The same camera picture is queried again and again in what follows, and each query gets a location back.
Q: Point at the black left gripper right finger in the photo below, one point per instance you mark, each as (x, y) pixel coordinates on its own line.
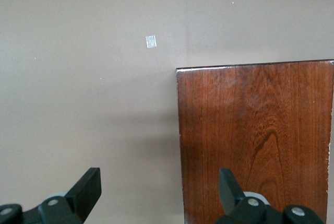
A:
(229, 195)

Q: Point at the dark brown wooden cabinet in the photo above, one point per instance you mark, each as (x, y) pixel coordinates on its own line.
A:
(248, 130)

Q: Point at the small clear tape piece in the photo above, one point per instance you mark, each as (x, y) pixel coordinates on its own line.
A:
(151, 41)

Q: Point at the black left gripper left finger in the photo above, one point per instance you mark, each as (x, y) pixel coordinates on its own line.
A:
(86, 195)

